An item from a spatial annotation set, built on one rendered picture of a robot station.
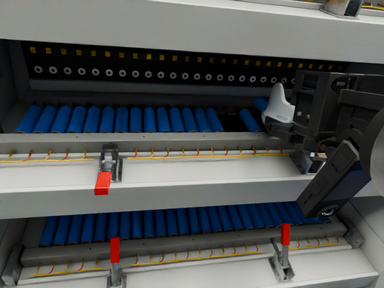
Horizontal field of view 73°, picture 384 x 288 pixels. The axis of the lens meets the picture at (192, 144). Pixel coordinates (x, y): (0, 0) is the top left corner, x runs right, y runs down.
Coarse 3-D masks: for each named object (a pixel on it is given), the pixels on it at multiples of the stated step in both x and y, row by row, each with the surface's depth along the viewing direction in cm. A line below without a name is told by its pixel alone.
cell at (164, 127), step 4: (160, 108) 41; (164, 108) 41; (156, 112) 41; (160, 112) 40; (164, 112) 40; (160, 116) 39; (164, 116) 39; (160, 120) 39; (164, 120) 38; (168, 120) 39; (160, 124) 38; (164, 124) 38; (168, 124) 38; (160, 128) 37; (164, 128) 37; (168, 128) 37; (160, 132) 37
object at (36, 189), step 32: (0, 96) 36; (288, 96) 49; (0, 128) 33; (96, 160) 33; (128, 160) 33; (160, 160) 34; (192, 160) 35; (224, 160) 36; (256, 160) 37; (288, 160) 38; (0, 192) 27; (32, 192) 28; (64, 192) 29; (128, 192) 30; (160, 192) 31; (192, 192) 32; (224, 192) 33; (256, 192) 35; (288, 192) 36
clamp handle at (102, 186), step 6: (108, 156) 29; (108, 162) 30; (102, 168) 28; (108, 168) 28; (102, 174) 26; (108, 174) 26; (102, 180) 25; (108, 180) 25; (96, 186) 23; (102, 186) 24; (108, 186) 24; (96, 192) 23; (102, 192) 24; (108, 192) 24
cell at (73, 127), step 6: (78, 108) 38; (84, 108) 39; (78, 114) 37; (84, 114) 38; (72, 120) 36; (78, 120) 36; (84, 120) 37; (72, 126) 34; (78, 126) 35; (66, 132) 34; (78, 132) 34
